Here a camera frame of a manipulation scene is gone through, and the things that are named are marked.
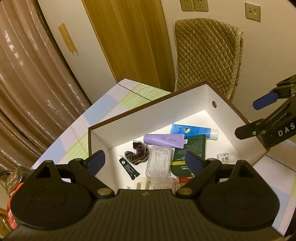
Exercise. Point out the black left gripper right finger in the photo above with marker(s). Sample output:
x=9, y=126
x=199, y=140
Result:
x=201, y=177

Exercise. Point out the white plastic hair claw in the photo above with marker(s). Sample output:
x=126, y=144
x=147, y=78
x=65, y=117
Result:
x=140, y=183

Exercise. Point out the red snack packet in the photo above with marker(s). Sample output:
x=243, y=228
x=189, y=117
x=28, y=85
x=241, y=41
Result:
x=184, y=180

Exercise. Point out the brown curtain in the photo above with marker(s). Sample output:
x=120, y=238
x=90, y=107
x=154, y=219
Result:
x=40, y=96

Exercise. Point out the blue hand cream tube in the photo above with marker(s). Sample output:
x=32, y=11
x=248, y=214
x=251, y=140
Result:
x=191, y=131

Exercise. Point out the wooden door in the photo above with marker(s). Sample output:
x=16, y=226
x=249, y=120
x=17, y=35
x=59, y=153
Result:
x=134, y=39

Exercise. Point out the small dark green tube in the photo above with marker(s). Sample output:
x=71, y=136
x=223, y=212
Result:
x=132, y=172

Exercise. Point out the double wall socket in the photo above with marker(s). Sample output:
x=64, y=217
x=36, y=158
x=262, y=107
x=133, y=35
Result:
x=194, y=5

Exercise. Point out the floss pick clear box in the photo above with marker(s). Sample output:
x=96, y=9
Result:
x=159, y=162

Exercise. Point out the wall socket plate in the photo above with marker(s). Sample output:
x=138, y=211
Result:
x=253, y=12

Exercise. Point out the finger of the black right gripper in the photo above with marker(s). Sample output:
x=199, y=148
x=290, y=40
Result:
x=283, y=89
x=253, y=129

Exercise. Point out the dark green carded package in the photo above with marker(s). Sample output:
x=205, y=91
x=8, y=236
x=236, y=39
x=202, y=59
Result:
x=188, y=157

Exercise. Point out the small white medicine bottle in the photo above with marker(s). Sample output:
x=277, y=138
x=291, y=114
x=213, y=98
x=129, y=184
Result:
x=225, y=158

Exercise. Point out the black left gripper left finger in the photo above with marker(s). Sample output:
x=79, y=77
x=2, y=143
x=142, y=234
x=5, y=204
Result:
x=85, y=171

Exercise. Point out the brown cardboard box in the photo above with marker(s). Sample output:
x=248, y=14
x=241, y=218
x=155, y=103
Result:
x=134, y=124

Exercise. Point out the dark velvet scrunchie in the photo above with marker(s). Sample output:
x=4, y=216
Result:
x=140, y=154

